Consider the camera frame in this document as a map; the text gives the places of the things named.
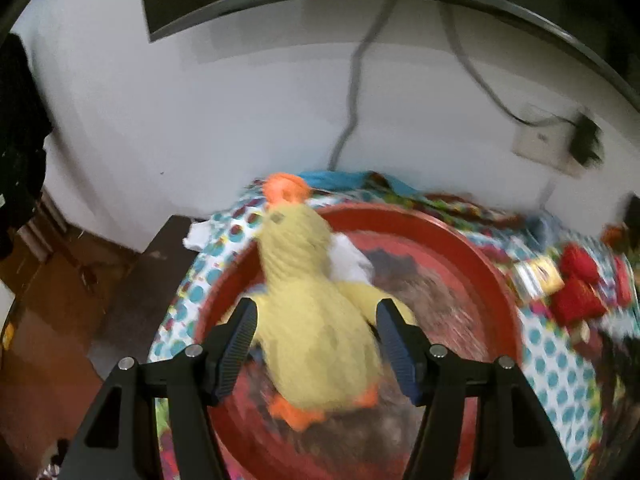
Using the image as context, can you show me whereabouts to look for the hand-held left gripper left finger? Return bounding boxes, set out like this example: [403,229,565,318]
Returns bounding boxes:
[60,297,259,480]

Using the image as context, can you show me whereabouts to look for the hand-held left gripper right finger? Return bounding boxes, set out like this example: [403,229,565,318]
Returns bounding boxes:
[375,298,576,480]

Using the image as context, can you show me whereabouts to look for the yellow duck plush toy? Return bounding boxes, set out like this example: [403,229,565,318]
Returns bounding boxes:
[250,172,418,433]

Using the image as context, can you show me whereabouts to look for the red round bowl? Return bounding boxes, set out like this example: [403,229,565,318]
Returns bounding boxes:
[192,203,523,480]

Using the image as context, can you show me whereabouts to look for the yellow cardboard box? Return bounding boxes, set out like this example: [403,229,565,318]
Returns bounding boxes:
[510,255,563,302]

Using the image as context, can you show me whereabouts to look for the white cloth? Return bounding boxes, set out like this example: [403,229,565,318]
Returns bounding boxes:
[327,232,376,283]

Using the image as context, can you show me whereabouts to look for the white crumpled paper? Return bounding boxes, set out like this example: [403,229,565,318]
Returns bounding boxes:
[182,220,217,251]

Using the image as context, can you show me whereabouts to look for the polka dot table cloth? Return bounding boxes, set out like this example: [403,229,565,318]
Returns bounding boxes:
[147,172,640,480]

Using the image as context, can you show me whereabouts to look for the colourful patterned cloth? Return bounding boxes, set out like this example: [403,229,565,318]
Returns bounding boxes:
[370,172,526,232]

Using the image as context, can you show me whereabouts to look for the light blue cloth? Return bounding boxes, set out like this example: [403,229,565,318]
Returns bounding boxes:
[300,170,372,192]

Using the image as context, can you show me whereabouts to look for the black plug adapter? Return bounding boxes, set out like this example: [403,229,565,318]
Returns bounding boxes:
[570,112,606,167]

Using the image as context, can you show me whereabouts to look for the dark hanging clothing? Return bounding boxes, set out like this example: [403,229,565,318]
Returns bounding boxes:
[0,32,53,261]

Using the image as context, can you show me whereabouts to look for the white wall socket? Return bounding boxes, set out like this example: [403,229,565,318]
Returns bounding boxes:
[512,102,596,177]

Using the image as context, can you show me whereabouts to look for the grey cable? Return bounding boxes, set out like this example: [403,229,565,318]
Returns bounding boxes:
[440,2,576,128]
[327,0,397,171]

